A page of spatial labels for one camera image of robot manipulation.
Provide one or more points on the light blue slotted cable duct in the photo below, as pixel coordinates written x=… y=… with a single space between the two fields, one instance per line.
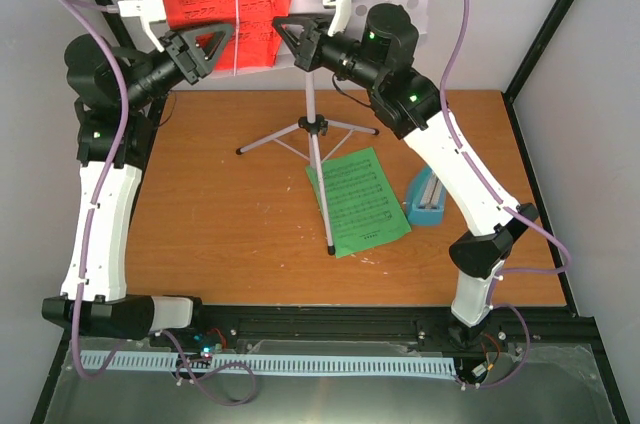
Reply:
x=295 y=365

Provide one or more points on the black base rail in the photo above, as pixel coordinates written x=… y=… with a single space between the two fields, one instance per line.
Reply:
x=425 y=326

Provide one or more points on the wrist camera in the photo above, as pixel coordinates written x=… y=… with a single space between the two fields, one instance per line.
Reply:
x=148 y=12
x=342 y=13

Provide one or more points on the blue metronome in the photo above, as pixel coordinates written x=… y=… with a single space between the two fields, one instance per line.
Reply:
x=425 y=199

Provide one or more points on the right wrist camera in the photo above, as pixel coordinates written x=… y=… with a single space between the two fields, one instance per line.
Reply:
x=342 y=13

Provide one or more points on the green sheet music page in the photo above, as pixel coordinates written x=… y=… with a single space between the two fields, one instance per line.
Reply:
x=364 y=211

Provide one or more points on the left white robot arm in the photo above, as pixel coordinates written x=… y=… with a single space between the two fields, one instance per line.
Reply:
x=121 y=93

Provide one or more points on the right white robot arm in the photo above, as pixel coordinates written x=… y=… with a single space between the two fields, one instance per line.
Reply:
x=413 y=108

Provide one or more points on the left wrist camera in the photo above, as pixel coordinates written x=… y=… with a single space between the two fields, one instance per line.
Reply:
x=148 y=12

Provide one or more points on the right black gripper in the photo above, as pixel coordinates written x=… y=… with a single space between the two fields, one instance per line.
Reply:
x=305 y=50

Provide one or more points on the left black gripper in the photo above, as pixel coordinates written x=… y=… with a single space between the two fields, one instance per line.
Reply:
x=180 y=49

